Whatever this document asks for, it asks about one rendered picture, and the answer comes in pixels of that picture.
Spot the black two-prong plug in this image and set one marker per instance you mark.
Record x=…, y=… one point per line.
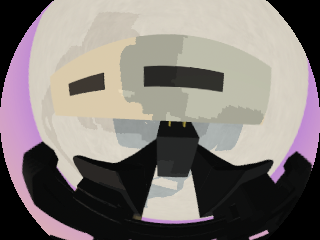
x=176, y=146

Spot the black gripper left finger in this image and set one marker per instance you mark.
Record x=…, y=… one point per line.
x=132, y=176

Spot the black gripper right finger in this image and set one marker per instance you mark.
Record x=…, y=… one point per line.
x=215, y=179

